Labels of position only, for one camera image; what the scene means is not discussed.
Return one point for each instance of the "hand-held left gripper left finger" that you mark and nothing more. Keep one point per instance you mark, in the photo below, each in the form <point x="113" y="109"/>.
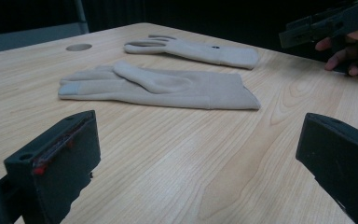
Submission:
<point x="62" y="168"/>

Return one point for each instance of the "beige glove with dark dot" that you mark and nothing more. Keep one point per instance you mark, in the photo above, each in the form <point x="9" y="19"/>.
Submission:
<point x="199" y="51"/>

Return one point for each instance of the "plain beige glove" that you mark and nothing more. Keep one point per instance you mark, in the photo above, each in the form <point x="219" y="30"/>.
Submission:
<point x="199" y="90"/>

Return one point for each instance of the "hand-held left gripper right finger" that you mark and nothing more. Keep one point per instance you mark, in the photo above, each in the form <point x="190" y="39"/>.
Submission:
<point x="348" y="168"/>

